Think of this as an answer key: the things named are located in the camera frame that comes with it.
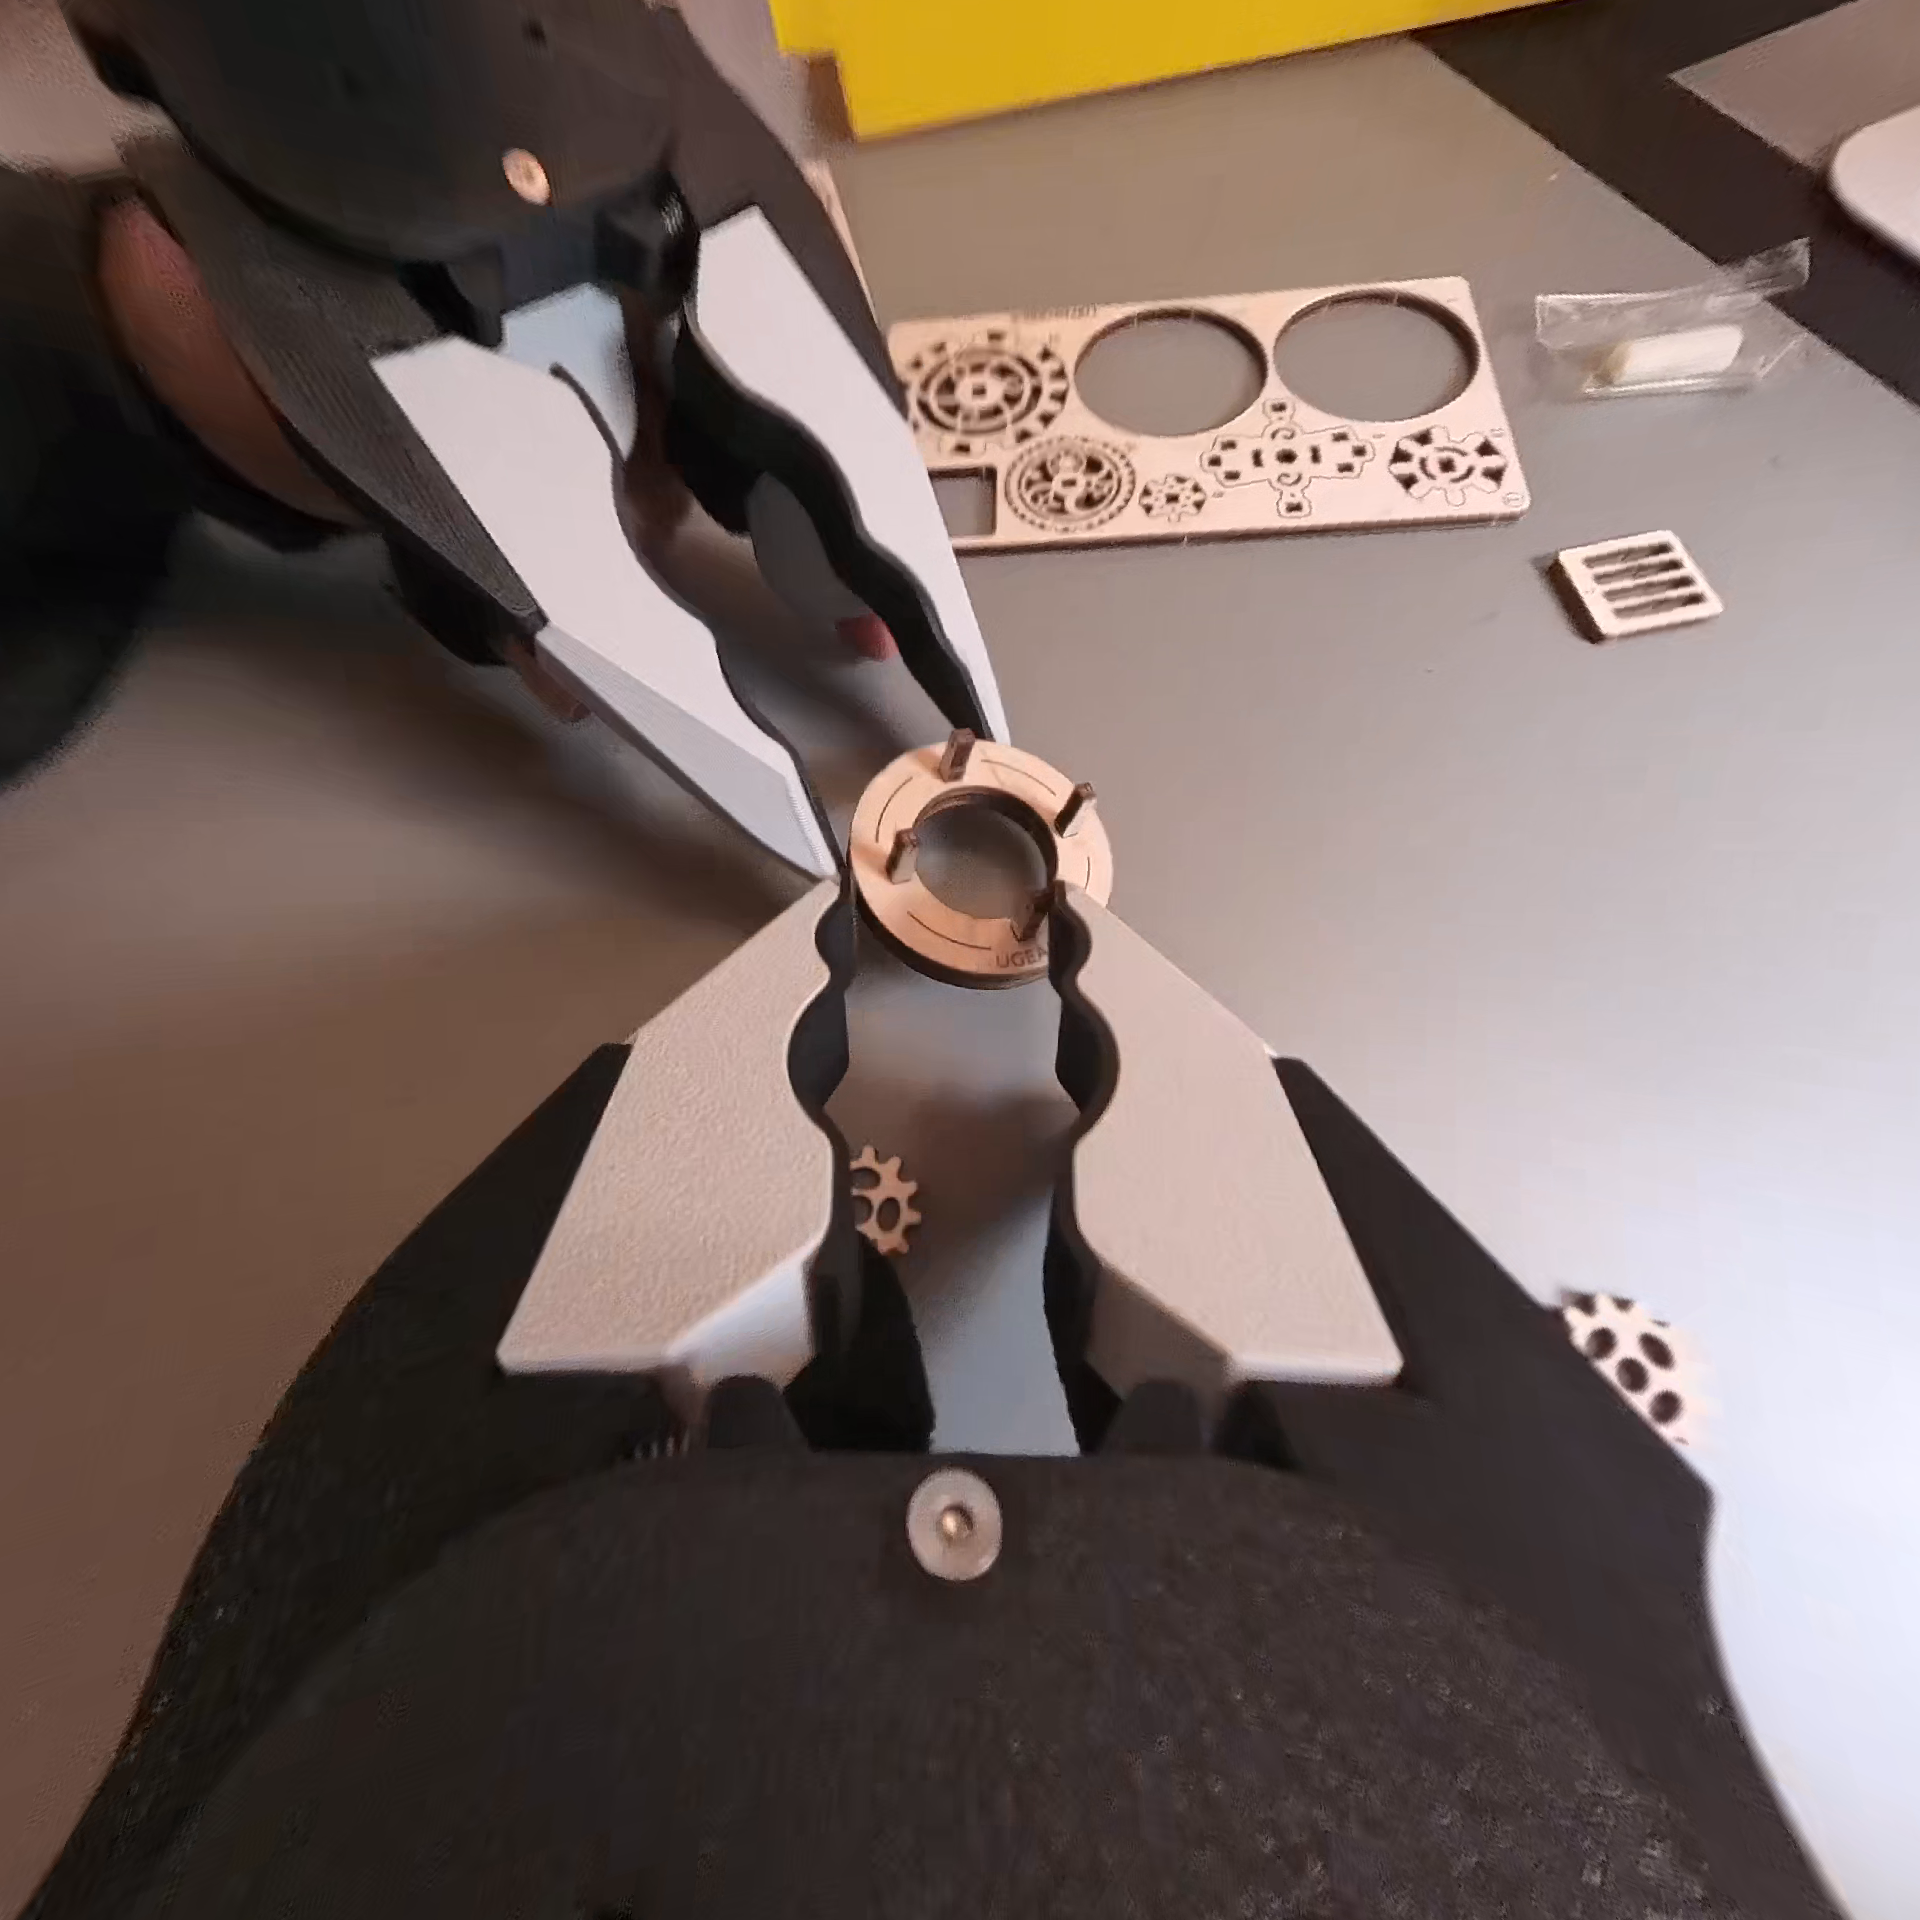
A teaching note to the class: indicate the yellow plastic bin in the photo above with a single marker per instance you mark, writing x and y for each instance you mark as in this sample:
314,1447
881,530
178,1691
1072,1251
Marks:
1125,59

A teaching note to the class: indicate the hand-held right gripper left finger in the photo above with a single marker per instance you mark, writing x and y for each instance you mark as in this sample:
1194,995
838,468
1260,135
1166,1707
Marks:
674,1200

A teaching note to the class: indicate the small slotted wooden frame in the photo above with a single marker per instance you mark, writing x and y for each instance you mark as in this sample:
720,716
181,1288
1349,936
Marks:
1569,578

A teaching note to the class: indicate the small wooden gear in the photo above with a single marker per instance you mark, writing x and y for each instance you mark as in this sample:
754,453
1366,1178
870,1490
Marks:
1575,1313
906,1219

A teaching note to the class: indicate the white wax block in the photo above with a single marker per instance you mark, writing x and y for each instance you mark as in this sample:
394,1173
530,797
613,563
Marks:
1665,357

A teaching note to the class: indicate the black desk mat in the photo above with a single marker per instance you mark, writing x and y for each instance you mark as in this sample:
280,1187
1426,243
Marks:
1621,89

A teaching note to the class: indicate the person's left hand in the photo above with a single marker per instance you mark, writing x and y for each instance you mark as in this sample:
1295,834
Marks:
194,346

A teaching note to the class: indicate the white flat device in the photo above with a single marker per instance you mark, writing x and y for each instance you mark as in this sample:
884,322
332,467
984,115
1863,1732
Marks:
1892,195

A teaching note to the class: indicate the clear plastic bag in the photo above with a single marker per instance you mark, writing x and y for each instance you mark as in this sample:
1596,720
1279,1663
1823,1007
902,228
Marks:
1770,283

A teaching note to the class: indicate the wooden parts board round holes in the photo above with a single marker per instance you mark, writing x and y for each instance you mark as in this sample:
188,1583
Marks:
1477,399

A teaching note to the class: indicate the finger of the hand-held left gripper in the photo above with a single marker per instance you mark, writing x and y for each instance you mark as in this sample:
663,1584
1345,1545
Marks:
825,375
524,480

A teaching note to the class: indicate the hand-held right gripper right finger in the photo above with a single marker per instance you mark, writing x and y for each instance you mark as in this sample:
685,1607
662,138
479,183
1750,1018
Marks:
1231,1200

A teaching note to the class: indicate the person's left forearm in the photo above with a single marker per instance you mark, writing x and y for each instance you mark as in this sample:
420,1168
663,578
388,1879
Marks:
60,600

